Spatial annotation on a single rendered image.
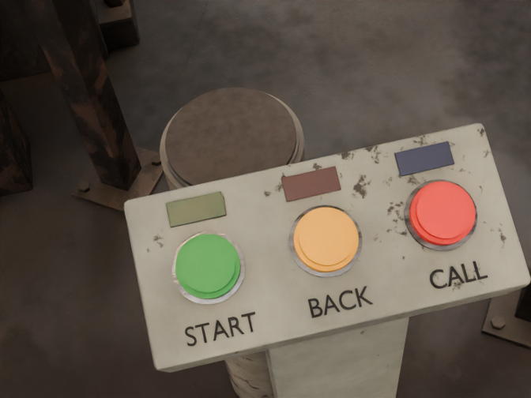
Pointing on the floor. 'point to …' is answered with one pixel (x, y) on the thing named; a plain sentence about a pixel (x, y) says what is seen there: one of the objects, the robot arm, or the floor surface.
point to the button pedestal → (241, 195)
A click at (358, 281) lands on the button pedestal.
